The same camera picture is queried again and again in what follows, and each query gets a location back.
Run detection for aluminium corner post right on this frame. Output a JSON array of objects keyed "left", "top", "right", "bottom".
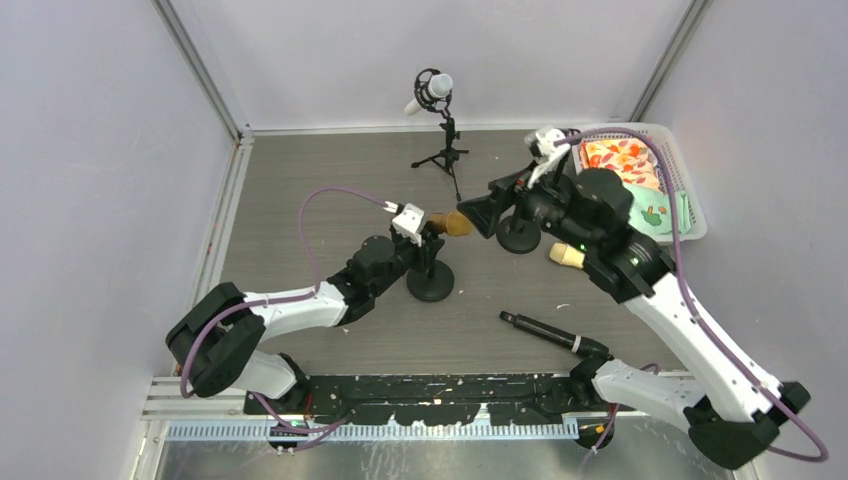
[{"left": 629, "top": 0, "right": 713, "bottom": 122}]

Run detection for green patterned cloth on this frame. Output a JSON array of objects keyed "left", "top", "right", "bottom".
[{"left": 624, "top": 183, "right": 692, "bottom": 236}]

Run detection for aluminium corner post left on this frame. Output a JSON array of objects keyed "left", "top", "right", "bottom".
[{"left": 153, "top": 0, "right": 253, "bottom": 144}]

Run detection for white microphone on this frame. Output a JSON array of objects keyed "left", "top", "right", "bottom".
[{"left": 404, "top": 68, "right": 454, "bottom": 118}]

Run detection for black tripod shock-mount stand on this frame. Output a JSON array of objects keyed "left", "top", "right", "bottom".
[{"left": 410, "top": 67, "right": 470, "bottom": 203}]

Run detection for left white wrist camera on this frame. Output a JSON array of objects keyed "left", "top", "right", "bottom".
[{"left": 383, "top": 201, "right": 427, "bottom": 247}]

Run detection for gold microphone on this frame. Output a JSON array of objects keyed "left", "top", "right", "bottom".
[{"left": 426, "top": 211, "right": 474, "bottom": 237}]

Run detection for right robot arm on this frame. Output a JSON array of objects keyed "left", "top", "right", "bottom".
[{"left": 457, "top": 169, "right": 810, "bottom": 470}]

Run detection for aluminium corner post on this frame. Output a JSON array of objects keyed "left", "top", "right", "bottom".
[
  {"left": 153, "top": 0, "right": 253, "bottom": 144},
  {"left": 629, "top": 0, "right": 713, "bottom": 122}
]

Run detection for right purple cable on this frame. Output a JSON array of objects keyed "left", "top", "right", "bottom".
[{"left": 556, "top": 127, "right": 830, "bottom": 463}]

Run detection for white plastic basket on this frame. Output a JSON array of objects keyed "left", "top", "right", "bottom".
[{"left": 577, "top": 122, "right": 708, "bottom": 245}]

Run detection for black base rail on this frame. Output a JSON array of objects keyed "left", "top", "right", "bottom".
[{"left": 268, "top": 373, "right": 611, "bottom": 426}]

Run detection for cream yellow microphone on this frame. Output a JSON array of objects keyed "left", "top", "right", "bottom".
[{"left": 549, "top": 243, "right": 585, "bottom": 270}]

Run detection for black microphone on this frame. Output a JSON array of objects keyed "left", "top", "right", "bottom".
[{"left": 499, "top": 311, "right": 610, "bottom": 358}]

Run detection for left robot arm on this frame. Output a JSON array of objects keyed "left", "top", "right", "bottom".
[{"left": 165, "top": 231, "right": 446, "bottom": 399}]

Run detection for black round-base stand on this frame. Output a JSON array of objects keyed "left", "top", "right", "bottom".
[
  {"left": 406, "top": 259, "right": 455, "bottom": 303},
  {"left": 495, "top": 215, "right": 541, "bottom": 254}
]

